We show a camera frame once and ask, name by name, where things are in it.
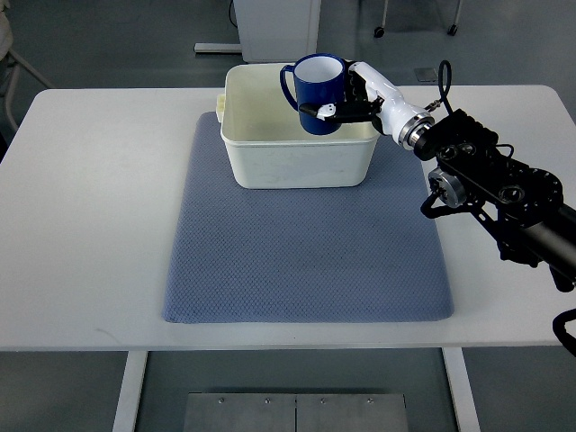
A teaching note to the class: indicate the right white table leg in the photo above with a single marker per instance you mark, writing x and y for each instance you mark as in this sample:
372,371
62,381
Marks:
461,391

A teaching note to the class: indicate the caster wheel leg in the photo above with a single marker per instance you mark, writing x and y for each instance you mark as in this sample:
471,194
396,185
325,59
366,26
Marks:
453,28
380,29

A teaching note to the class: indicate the right caster wheel leg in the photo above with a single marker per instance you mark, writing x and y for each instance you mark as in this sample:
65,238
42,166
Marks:
453,28

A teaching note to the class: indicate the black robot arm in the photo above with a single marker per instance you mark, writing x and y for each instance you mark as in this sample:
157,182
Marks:
520,206

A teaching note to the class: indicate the blue textured mat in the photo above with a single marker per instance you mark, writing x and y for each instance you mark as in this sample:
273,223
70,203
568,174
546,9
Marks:
354,255

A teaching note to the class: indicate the white plastic box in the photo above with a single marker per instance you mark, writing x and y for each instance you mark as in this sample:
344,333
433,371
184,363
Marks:
269,149

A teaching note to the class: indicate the left white table leg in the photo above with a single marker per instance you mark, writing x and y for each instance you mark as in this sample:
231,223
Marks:
131,387

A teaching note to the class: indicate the left caster wheel leg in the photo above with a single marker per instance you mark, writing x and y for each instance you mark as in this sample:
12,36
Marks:
380,29

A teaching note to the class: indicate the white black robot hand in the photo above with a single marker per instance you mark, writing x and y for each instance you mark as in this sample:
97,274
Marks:
371,97

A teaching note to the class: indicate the grey floor outlet cover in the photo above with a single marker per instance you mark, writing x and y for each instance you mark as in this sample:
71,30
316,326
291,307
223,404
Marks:
426,74

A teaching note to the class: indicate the metal floor plate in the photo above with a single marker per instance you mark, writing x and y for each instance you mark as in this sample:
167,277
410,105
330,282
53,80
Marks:
295,412

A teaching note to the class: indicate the white cabinet pedestal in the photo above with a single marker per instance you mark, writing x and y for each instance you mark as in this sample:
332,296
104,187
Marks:
270,31

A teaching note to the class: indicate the grey chair frame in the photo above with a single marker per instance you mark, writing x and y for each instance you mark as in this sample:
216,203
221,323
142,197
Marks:
12,67

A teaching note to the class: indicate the blue mug white inside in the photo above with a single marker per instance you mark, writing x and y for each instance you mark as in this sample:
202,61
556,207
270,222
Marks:
315,79

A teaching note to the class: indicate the white table leg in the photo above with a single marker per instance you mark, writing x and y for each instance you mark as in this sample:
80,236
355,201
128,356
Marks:
131,387
461,391

